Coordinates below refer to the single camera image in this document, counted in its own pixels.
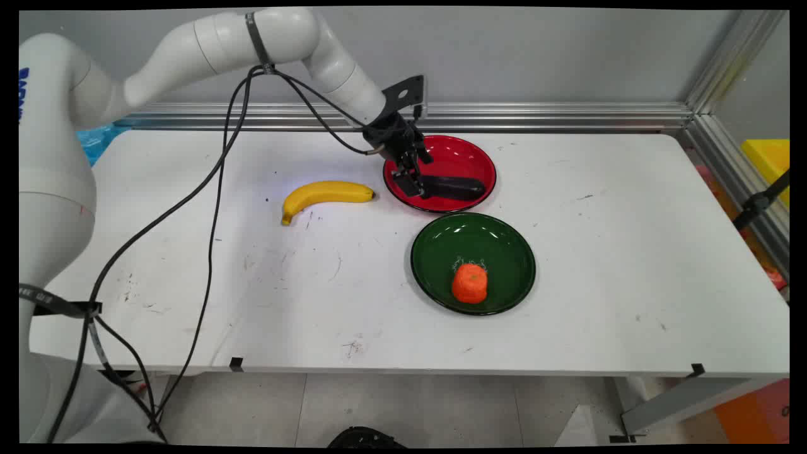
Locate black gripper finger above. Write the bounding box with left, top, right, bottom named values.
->
left=392, top=158, right=427, bottom=199
left=410, top=136, right=436, bottom=166

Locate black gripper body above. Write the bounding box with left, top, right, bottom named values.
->
left=363, top=112, right=425, bottom=165

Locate orange tangerine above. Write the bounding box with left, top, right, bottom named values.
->
left=451, top=263, right=489, bottom=305

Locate red round plate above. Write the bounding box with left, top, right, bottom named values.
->
left=383, top=134, right=497, bottom=214

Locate dark purple eggplant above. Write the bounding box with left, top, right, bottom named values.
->
left=419, top=175, right=487, bottom=202

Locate green round plate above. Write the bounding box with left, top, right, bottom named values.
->
left=410, top=212, right=537, bottom=317

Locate yellow banana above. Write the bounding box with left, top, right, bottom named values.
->
left=281, top=180, right=377, bottom=226

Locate black round object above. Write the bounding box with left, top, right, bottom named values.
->
left=327, top=426, right=409, bottom=449

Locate yellow box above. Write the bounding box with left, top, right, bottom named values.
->
left=740, top=139, right=790, bottom=209

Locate grey table leg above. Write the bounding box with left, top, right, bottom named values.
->
left=620, top=376, right=789, bottom=437

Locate orange box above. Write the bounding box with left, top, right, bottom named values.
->
left=712, top=378, right=790, bottom=444

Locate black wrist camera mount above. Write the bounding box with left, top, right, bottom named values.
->
left=381, top=74, right=429, bottom=120

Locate long horizontal aluminium rail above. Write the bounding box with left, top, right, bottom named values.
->
left=113, top=102, right=695, bottom=132

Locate grey strap on arm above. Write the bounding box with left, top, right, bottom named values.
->
left=245, top=11, right=276, bottom=74

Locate black cable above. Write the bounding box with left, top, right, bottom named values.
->
left=47, top=63, right=385, bottom=445
left=148, top=66, right=373, bottom=436

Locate aluminium side rail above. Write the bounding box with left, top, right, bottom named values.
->
left=682, top=113, right=790, bottom=281

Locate aluminium upright post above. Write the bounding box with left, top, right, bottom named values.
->
left=686, top=9, right=789, bottom=115

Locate black velcro strap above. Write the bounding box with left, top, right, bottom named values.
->
left=19, top=283, right=103, bottom=319

